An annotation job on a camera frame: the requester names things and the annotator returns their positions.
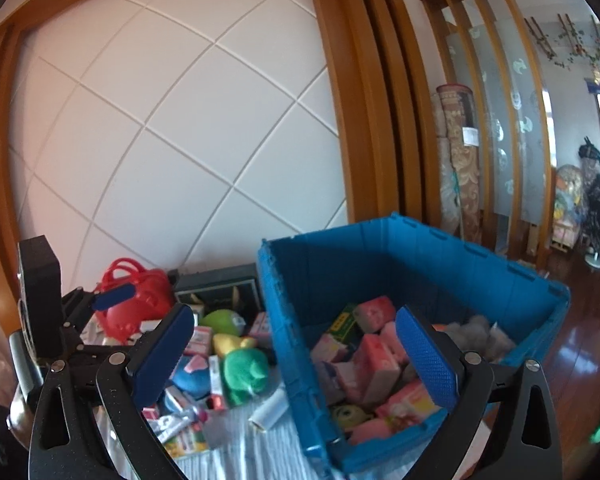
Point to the grey fluffy plush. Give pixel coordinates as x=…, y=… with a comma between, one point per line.
x=478, y=335

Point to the red plastic toy bag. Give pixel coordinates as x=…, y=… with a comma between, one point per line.
x=146, y=296

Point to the green and yellow plush toy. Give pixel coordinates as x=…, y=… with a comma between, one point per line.
x=245, y=368

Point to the wooden door frame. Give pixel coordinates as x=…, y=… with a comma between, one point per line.
x=383, y=109

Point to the red white medicine box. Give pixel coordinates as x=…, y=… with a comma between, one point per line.
x=218, y=397

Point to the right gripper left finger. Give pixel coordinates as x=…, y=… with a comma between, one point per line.
x=66, y=442

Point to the pink pig plush blue body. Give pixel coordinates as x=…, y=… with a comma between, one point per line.
x=196, y=383

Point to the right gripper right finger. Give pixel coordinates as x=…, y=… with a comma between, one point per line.
x=524, y=441

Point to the pink tissue pack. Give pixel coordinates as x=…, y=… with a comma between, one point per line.
x=375, y=368

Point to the green medicine box in crate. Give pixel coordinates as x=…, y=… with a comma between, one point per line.
x=345, y=329

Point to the green orange ibuprofen box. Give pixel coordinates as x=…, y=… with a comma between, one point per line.
x=189, y=441

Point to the green apple plush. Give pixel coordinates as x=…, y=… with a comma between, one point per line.
x=224, y=321

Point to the rolled patterned carpet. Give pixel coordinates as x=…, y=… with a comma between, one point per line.
x=458, y=140

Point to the dark green gift box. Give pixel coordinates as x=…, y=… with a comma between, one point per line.
x=234, y=288

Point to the blue plastic storage crate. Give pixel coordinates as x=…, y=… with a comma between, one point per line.
x=307, y=280

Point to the wooden glass partition screen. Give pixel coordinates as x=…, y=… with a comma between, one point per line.
x=484, y=45

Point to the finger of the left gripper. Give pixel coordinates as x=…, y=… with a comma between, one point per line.
x=79, y=306

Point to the white small bottle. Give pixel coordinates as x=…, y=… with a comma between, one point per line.
x=269, y=413

